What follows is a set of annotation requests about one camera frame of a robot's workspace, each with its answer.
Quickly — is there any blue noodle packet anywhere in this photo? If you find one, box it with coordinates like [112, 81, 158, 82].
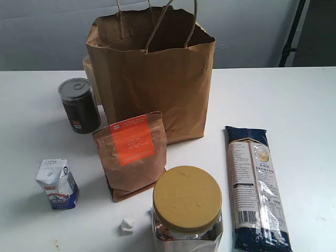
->
[224, 126, 292, 251]

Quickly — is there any brown paper shopping bag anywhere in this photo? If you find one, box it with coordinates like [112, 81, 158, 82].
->
[86, 3, 216, 144]

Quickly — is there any beige box behind bag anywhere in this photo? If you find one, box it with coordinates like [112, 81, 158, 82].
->
[82, 55, 101, 105]

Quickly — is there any brown pouch with orange label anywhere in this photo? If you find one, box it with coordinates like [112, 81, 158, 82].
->
[92, 112, 167, 202]

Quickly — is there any clear jar with yellow lid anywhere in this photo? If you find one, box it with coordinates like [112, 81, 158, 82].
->
[152, 166, 223, 251]

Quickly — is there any dark can with pull tab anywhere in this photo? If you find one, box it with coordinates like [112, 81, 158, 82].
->
[58, 78, 101, 134]

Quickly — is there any small crumpled white paper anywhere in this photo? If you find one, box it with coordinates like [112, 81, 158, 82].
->
[120, 218, 134, 235]

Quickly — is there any small blue white milk carton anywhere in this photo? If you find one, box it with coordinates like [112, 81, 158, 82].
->
[35, 159, 79, 210]

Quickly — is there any black stand pole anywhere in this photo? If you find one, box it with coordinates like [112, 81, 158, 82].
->
[278, 0, 306, 67]

